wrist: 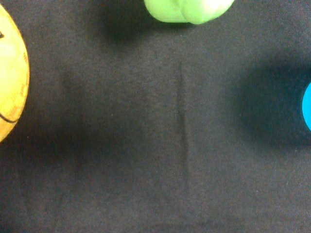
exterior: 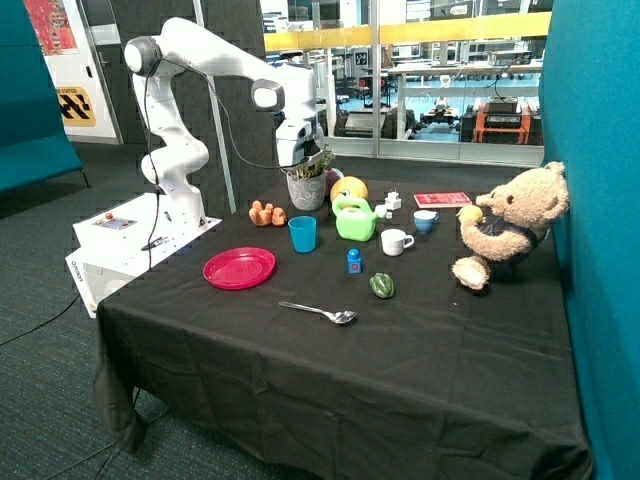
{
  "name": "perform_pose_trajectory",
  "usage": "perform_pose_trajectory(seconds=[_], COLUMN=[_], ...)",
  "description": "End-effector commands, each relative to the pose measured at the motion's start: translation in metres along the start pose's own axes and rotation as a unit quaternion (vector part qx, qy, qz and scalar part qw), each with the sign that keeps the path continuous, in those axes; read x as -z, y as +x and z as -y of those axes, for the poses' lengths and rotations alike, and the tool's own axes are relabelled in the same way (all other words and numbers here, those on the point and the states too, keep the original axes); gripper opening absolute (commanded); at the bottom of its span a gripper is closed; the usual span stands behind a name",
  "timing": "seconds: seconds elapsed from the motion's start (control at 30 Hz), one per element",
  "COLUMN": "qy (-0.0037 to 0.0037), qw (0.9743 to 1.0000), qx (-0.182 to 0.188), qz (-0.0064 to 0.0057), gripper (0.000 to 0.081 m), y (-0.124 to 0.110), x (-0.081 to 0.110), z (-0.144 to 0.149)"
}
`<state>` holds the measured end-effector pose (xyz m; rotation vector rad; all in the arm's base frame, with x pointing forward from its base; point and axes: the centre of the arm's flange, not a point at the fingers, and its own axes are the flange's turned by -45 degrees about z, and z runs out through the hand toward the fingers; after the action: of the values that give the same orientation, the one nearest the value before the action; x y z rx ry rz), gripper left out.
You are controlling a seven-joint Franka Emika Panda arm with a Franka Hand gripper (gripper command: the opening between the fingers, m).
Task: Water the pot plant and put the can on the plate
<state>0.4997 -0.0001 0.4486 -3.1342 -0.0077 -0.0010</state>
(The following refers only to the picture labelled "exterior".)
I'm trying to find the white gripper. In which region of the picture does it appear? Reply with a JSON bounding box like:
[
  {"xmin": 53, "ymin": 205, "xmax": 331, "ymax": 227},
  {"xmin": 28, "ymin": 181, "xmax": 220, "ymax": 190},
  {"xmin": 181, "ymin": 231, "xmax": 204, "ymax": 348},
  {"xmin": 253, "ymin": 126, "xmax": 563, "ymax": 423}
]
[{"xmin": 276, "ymin": 119, "xmax": 325, "ymax": 169}]

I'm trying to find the green watering can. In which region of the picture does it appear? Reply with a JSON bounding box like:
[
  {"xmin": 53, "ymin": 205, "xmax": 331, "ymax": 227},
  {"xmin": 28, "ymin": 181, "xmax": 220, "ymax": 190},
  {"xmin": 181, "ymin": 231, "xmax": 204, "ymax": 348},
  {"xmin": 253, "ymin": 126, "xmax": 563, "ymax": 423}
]
[{"xmin": 332, "ymin": 196, "xmax": 387, "ymax": 242}]

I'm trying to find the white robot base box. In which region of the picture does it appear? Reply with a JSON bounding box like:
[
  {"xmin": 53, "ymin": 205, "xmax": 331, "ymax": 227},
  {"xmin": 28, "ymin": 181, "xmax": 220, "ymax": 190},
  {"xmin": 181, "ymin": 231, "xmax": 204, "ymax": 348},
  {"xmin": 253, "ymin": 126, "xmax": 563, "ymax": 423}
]
[{"xmin": 66, "ymin": 193, "xmax": 221, "ymax": 318}]

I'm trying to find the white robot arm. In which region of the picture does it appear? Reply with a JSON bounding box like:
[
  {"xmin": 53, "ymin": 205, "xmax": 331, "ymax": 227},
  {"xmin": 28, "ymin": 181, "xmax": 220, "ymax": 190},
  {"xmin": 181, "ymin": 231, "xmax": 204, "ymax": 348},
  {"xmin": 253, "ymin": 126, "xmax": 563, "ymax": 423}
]
[{"xmin": 124, "ymin": 18, "xmax": 325, "ymax": 228}]

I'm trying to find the grey pot with plant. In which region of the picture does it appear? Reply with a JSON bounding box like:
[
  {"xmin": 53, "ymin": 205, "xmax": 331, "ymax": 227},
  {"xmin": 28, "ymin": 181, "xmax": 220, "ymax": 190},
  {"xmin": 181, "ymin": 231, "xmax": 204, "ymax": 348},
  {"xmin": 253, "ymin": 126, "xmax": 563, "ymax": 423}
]
[{"xmin": 285, "ymin": 146, "xmax": 335, "ymax": 211}]

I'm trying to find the pink plastic plate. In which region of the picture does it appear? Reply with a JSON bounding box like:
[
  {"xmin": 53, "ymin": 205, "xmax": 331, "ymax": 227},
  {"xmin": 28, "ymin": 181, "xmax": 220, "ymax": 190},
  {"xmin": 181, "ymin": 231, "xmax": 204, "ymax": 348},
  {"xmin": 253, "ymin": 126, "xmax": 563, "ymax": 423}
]
[{"xmin": 202, "ymin": 247, "xmax": 276, "ymax": 291}]

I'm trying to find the purple round object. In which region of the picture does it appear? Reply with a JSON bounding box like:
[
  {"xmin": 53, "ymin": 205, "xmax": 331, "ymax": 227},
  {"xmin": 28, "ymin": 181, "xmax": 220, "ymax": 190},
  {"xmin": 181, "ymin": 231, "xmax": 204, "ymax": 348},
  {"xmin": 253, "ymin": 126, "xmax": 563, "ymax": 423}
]
[{"xmin": 325, "ymin": 168, "xmax": 344, "ymax": 197}]

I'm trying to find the yellow smiley ball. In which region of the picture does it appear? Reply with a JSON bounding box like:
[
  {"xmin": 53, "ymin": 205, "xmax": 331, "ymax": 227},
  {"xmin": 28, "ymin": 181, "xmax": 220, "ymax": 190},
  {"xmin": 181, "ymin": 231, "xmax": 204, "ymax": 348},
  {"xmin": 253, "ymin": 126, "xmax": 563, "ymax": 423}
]
[{"xmin": 329, "ymin": 176, "xmax": 369, "ymax": 203}]

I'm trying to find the blue plastic cup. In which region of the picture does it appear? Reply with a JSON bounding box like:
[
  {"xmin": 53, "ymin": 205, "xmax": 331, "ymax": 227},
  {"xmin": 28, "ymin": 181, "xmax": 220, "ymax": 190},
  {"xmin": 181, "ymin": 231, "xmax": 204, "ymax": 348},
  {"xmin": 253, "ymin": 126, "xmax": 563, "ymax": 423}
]
[{"xmin": 288, "ymin": 216, "xmax": 317, "ymax": 254}]

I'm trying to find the white power adapter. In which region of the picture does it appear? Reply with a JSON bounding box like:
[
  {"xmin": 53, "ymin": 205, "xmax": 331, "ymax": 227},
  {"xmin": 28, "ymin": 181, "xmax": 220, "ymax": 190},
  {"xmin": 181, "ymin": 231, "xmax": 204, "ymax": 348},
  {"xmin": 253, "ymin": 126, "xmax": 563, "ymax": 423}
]
[{"xmin": 384, "ymin": 190, "xmax": 402, "ymax": 211}]

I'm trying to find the blue toy bottle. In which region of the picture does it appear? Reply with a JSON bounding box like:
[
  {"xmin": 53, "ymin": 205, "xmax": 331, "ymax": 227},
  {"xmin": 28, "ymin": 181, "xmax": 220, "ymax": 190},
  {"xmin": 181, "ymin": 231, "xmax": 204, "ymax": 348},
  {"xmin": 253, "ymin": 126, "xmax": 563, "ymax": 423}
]
[{"xmin": 346, "ymin": 248, "xmax": 362, "ymax": 274}]

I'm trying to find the white coffee cup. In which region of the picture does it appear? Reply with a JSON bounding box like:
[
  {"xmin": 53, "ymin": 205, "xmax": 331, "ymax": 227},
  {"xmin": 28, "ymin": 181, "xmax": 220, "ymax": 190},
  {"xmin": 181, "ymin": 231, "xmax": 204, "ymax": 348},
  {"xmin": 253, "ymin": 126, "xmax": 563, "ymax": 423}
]
[{"xmin": 380, "ymin": 229, "xmax": 415, "ymax": 257}]

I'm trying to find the red book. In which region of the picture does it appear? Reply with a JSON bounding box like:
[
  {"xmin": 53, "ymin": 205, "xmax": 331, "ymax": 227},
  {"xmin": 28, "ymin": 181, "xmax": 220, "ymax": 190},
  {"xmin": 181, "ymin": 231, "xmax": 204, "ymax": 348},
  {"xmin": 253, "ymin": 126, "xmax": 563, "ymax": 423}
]
[{"xmin": 413, "ymin": 192, "xmax": 473, "ymax": 209}]

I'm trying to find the blue coffee cup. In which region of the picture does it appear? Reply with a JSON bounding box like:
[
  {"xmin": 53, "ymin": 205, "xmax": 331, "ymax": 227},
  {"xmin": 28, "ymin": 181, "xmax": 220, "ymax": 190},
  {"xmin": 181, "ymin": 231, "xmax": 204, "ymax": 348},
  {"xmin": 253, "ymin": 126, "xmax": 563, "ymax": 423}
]
[{"xmin": 413, "ymin": 209, "xmax": 439, "ymax": 234}]

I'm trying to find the green toy pepper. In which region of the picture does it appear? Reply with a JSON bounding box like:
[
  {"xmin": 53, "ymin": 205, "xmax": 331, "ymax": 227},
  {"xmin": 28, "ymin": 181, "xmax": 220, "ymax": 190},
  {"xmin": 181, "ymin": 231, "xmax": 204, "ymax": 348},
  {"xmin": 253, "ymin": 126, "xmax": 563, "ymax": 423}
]
[{"xmin": 369, "ymin": 272, "xmax": 395, "ymax": 299}]

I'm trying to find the metal spoon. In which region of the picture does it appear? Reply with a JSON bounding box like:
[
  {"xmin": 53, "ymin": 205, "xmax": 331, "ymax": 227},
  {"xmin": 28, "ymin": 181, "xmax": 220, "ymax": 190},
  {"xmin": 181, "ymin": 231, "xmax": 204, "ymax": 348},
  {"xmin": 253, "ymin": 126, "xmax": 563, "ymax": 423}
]
[{"xmin": 279, "ymin": 301, "xmax": 357, "ymax": 325}]

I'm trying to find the black tablecloth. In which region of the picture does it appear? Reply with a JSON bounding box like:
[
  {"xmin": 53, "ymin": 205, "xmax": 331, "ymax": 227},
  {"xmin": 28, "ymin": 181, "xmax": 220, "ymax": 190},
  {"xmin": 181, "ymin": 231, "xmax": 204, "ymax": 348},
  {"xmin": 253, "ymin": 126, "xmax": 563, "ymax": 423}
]
[{"xmin": 92, "ymin": 208, "xmax": 594, "ymax": 479}]

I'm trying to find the large beige teddy bear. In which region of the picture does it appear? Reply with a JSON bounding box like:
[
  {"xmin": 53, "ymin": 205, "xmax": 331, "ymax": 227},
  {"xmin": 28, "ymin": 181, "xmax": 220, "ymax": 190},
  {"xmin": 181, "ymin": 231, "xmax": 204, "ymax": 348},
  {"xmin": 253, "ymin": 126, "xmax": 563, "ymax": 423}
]
[{"xmin": 452, "ymin": 161, "xmax": 570, "ymax": 291}]

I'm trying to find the teal sofa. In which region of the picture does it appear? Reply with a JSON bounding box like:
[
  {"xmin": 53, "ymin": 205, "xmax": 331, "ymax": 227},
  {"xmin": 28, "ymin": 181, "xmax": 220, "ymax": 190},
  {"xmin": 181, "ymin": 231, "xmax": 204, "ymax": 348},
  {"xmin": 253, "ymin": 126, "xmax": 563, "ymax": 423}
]
[{"xmin": 0, "ymin": 0, "xmax": 83, "ymax": 193}]

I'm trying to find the teal partition panel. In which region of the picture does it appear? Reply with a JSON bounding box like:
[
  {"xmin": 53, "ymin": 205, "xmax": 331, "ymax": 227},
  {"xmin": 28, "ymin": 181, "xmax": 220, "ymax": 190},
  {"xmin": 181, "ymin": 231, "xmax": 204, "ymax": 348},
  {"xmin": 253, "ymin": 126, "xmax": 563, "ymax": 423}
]
[{"xmin": 540, "ymin": 1, "xmax": 639, "ymax": 479}]

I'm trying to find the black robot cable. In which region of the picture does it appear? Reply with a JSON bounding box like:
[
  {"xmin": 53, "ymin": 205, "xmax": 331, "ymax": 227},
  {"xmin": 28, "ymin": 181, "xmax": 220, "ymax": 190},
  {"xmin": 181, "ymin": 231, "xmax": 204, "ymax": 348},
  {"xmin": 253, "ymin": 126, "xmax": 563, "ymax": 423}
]
[{"xmin": 142, "ymin": 57, "xmax": 296, "ymax": 271}]

